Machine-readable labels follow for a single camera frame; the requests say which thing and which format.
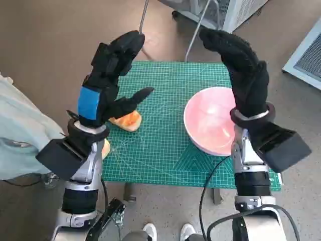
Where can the black robot left hand blue tape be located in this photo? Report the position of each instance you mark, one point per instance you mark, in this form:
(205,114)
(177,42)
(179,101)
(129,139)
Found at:
(100,105)

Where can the black gloved robot right hand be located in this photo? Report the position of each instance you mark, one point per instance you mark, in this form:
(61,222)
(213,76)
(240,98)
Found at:
(248,82)

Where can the long braided toy bread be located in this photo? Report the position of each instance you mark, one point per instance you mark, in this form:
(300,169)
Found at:
(130,121)

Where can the round toy bread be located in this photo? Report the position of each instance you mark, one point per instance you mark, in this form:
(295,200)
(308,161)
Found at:
(106,149)

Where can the pink bowl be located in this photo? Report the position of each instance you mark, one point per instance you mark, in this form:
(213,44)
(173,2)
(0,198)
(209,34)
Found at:
(205,120)

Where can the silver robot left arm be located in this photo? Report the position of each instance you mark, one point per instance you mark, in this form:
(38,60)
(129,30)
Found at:
(80,200)

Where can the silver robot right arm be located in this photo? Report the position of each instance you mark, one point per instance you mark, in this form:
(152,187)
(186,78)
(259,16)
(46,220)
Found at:
(253,183)

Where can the white desk with mesh panel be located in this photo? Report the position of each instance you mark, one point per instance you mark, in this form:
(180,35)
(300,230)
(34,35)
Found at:
(308,60)

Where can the white mesh cabinet on casters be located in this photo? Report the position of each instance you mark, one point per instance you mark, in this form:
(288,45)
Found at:
(240,12)

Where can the green cutting mat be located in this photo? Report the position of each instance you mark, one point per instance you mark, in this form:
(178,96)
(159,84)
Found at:
(160,150)

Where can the grey table leg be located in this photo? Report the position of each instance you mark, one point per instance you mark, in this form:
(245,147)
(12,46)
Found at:
(129,193)
(217,197)

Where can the grey metal chair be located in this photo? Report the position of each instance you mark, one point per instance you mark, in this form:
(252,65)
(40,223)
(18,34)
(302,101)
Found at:
(143,15)

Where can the black metal stand bar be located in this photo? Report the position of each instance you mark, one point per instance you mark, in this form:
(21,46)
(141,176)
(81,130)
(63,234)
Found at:
(110,211)

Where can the white robot left foot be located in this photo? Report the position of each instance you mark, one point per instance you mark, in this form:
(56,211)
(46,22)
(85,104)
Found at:
(150,231)

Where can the white robot foot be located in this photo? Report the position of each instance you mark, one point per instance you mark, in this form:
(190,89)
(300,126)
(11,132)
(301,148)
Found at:
(187,231)
(150,231)

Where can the white robot right foot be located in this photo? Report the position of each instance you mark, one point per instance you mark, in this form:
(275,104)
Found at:
(187,231)

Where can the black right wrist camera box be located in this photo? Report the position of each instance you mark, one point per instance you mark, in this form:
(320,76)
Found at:
(283,148)

